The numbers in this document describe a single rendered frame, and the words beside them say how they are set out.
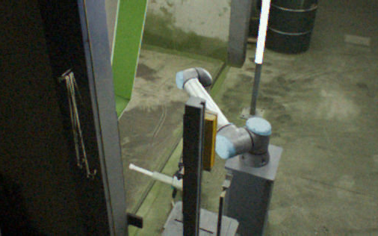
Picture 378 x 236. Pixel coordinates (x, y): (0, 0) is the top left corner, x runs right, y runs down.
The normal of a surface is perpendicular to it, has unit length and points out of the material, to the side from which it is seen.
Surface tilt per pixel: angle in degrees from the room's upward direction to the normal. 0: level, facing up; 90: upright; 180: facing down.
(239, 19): 90
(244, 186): 90
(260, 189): 90
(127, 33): 91
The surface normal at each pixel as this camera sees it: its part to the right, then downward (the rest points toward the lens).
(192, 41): -0.40, 0.52
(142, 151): -0.01, -0.83
